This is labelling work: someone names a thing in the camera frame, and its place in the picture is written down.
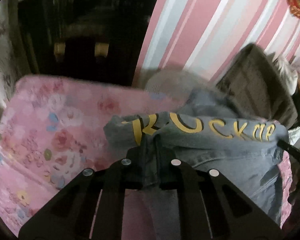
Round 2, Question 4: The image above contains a white cloth bundle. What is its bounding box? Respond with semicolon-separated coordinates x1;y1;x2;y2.
269;53;299;96

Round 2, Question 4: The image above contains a blue denim jacket yellow print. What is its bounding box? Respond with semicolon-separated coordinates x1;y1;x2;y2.
104;70;288;239

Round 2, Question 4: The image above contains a pink floral bed sheet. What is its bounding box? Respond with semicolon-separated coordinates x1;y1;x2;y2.
0;76;291;236

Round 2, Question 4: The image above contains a floral beige curtain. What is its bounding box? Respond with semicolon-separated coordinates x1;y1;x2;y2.
0;2;17;119

